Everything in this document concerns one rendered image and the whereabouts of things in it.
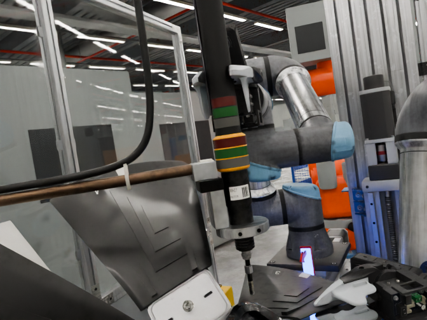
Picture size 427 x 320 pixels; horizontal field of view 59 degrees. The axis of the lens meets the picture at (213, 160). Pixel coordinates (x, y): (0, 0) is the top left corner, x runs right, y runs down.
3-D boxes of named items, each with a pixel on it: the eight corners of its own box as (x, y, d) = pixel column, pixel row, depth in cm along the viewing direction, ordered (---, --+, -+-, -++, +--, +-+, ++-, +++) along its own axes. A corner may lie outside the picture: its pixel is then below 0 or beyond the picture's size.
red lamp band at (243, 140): (217, 149, 46) (215, 139, 46) (211, 149, 50) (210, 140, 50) (251, 144, 47) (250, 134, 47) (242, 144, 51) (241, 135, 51)
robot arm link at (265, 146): (302, 176, 72) (294, 119, 71) (244, 185, 73) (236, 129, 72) (296, 173, 79) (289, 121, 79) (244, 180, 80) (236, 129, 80)
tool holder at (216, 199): (206, 246, 45) (194, 165, 44) (197, 233, 52) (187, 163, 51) (277, 232, 46) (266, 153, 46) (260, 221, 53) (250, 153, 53)
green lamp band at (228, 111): (215, 118, 47) (214, 108, 46) (211, 120, 50) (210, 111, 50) (241, 114, 47) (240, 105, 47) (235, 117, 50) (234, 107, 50)
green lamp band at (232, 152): (218, 159, 46) (217, 150, 46) (212, 159, 50) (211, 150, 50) (252, 154, 47) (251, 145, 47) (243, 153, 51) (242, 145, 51)
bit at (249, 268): (249, 296, 49) (243, 257, 49) (247, 293, 50) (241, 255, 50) (257, 294, 49) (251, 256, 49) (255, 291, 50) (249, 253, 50)
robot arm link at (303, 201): (328, 225, 116) (322, 181, 115) (284, 230, 117) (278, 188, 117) (320, 216, 128) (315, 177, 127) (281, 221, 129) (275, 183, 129)
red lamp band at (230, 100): (214, 107, 46) (213, 98, 46) (210, 110, 50) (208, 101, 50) (240, 104, 47) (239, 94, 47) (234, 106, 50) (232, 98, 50)
